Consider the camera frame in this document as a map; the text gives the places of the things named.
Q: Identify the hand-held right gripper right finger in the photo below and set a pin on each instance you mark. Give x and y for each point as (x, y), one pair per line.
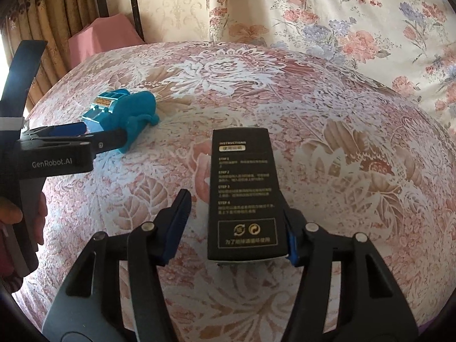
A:
(292, 246)

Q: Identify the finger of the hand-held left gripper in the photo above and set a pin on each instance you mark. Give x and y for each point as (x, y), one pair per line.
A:
(66, 130)
(110, 140)

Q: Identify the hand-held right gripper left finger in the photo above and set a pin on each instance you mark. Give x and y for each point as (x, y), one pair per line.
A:
(176, 229)

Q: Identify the blue plastic toy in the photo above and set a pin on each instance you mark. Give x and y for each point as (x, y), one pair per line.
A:
(137, 110)

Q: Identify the black printed box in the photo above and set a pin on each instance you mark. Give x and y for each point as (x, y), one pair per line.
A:
(245, 192)

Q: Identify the person's left hand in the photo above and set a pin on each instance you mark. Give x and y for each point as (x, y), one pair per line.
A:
(9, 212)

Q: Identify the beige patterned curtain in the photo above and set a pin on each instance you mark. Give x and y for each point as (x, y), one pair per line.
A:
(53, 7)

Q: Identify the pink lace bedspread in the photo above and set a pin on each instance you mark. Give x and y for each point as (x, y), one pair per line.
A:
(256, 89)

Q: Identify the cream floral quilt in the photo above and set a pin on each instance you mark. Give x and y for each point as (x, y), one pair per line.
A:
(338, 14)

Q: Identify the black metal bed frame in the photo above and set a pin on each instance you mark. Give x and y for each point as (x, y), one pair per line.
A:
(136, 3)

